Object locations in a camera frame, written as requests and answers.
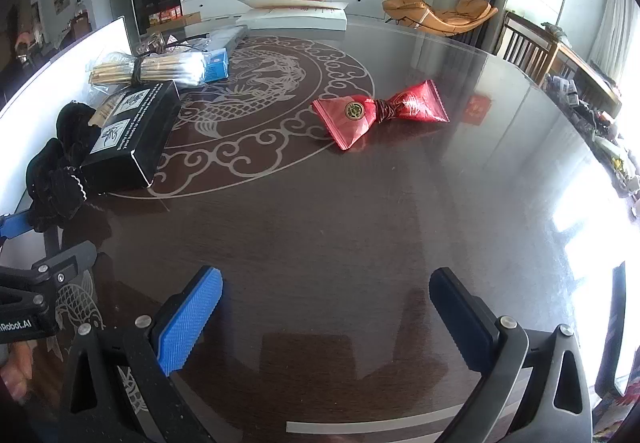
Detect black printed box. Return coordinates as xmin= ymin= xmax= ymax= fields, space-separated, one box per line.
xmin=80 ymin=80 xmax=182 ymax=192

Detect slatted wooden chair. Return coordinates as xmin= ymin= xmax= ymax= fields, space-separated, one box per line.
xmin=501 ymin=10 xmax=558 ymax=84

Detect wooden side table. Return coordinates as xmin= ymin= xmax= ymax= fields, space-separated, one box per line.
xmin=542 ymin=23 xmax=623 ymax=118

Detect dark chair back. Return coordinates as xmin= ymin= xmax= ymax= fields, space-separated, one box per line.
xmin=595 ymin=260 xmax=628 ymax=396

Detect bundle of wooden chopsticks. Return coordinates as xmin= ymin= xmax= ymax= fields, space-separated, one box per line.
xmin=89 ymin=50 xmax=208 ymax=90

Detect person's left hand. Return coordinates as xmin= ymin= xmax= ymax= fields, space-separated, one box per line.
xmin=0 ymin=340 xmax=38 ymax=406

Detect patterned rug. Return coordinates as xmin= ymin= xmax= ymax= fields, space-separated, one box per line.
xmin=592 ymin=375 xmax=638 ymax=443

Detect white flat cardboard box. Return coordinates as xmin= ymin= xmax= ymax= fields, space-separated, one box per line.
xmin=235 ymin=0 xmax=349 ymax=32

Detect pile of small clutter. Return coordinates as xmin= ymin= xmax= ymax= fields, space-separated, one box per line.
xmin=545 ymin=73 xmax=640 ymax=204

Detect clear glass ornament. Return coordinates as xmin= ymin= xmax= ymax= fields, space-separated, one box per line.
xmin=136 ymin=33 xmax=168 ymax=58

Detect red candy-shaped package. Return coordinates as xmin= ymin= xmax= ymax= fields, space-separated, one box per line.
xmin=311 ymin=79 xmax=449 ymax=152

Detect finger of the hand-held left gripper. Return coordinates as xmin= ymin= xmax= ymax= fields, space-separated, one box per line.
xmin=0 ymin=211 xmax=33 ymax=241
xmin=31 ymin=240 xmax=99 ymax=297

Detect blue and white box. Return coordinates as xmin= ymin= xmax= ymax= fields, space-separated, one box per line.
xmin=204 ymin=48 xmax=229 ymax=84

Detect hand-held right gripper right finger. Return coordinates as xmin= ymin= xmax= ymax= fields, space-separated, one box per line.
xmin=428 ymin=267 xmax=594 ymax=443

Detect orange lounge chair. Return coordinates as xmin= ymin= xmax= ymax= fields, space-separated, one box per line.
xmin=382 ymin=0 xmax=499 ymax=34

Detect white panel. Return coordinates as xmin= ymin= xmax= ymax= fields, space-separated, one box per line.
xmin=0 ymin=16 xmax=141 ymax=214

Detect black cloth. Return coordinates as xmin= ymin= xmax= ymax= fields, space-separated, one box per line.
xmin=25 ymin=102 xmax=103 ymax=230

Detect white television cabinet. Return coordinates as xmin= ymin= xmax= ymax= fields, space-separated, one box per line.
xmin=180 ymin=0 xmax=396 ymax=24

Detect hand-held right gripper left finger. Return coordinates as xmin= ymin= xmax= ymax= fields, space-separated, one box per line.
xmin=59 ymin=265 xmax=224 ymax=443

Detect clear plastic packet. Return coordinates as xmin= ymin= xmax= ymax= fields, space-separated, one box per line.
xmin=197 ymin=25 xmax=249 ymax=54

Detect black eyeglasses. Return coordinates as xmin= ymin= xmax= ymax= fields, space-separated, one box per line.
xmin=165 ymin=37 xmax=206 ymax=51

